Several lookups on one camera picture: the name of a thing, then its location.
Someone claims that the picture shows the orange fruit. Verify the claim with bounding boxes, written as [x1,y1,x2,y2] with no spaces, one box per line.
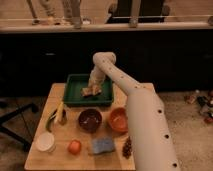
[67,140,82,155]

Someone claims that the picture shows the green plastic tray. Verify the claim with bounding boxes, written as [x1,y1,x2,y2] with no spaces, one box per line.
[63,74,114,107]

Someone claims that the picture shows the yellow banana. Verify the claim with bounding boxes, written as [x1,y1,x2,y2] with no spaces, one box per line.
[54,102,64,124]

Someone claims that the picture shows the bottles on floor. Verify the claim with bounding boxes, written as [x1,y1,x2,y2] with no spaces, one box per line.
[184,90,213,124]

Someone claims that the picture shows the orange bowl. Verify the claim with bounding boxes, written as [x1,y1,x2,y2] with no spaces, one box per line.
[108,107,128,133]

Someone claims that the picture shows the dark maroon bowl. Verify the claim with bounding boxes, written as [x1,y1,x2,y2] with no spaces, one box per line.
[78,109,102,133]

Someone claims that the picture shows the blue sponge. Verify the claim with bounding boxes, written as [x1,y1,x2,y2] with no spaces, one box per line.
[92,137,115,154]

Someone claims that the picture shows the black office chair base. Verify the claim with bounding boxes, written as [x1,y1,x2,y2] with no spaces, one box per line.
[0,102,39,152]

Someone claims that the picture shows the black chair background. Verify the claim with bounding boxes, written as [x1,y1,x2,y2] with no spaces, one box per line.
[107,0,170,24]

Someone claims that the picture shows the dark grape bunch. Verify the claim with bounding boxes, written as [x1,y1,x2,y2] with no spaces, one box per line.
[122,138,132,159]

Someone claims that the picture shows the white cup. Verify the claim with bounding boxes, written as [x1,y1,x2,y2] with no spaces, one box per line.
[35,132,55,152]

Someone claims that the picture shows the beige wrapped gripper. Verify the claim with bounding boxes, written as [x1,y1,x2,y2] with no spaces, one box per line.
[88,66,106,88]

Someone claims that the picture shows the white perforated robot arm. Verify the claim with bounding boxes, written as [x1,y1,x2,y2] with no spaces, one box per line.
[90,52,181,171]

